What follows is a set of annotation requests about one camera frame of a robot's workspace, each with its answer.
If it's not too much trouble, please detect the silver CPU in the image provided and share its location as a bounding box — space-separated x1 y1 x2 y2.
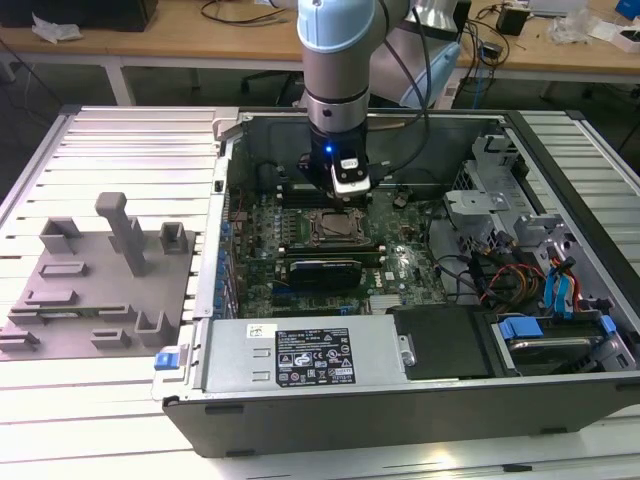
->
319 214 359 241

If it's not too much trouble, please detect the metal socket cover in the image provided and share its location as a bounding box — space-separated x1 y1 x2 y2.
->
307 209 371 247

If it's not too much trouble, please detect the CPU socket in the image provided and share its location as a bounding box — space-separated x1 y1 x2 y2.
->
302 207 374 249

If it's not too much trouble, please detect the black office chair base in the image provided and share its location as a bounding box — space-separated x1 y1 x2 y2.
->
238 69 304 109

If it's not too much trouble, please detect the black graphics card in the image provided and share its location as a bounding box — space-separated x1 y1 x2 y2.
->
285 256 365 293

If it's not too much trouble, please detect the green motherboard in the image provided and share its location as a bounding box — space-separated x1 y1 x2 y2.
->
227 187 451 319

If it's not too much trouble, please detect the wooden desk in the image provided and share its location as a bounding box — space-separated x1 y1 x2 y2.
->
0 0 640 109

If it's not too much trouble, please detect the silver metal drive cage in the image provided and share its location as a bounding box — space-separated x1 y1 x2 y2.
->
442 188 512 236

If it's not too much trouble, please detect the silver chipset heatsink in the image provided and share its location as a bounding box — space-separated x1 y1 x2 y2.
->
369 294 401 316

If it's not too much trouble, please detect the tall black box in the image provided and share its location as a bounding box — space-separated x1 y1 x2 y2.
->
452 0 474 44

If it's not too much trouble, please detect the small black box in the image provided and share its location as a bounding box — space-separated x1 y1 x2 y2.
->
495 3 530 37

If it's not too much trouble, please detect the black plastic shroud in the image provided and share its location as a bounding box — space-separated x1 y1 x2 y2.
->
387 305 501 381

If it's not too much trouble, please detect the silver power supply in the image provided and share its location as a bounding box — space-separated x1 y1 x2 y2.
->
199 317 409 396

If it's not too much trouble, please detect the clear plastic bag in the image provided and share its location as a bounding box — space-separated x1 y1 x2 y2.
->
545 8 594 45

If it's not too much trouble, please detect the blue disk carrier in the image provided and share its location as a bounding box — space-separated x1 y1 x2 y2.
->
497 313 619 346

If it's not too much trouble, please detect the grey parts rack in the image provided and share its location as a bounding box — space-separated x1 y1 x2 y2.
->
0 191 197 362

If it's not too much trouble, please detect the large black box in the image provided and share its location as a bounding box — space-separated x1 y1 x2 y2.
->
0 0 160 32

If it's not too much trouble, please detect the black and silver PC case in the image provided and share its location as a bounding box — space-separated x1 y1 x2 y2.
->
152 107 640 459

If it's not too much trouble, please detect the crumpled white plastic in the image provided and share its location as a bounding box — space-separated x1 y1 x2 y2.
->
30 13 85 44

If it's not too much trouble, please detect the hard disk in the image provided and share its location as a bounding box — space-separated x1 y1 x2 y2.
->
504 335 604 377

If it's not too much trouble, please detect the white cardboard box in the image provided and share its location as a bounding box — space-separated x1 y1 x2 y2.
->
615 27 640 54

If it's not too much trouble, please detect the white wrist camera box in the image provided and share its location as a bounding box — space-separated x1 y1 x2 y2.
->
329 148 375 197

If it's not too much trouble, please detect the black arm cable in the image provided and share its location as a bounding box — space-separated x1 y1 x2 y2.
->
369 0 434 181

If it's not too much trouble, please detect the red yellow black wire bundle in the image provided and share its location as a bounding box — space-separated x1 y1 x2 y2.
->
478 263 547 307

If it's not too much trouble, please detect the blue flat data wire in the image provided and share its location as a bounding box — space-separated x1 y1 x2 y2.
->
543 267 564 319
555 255 577 317

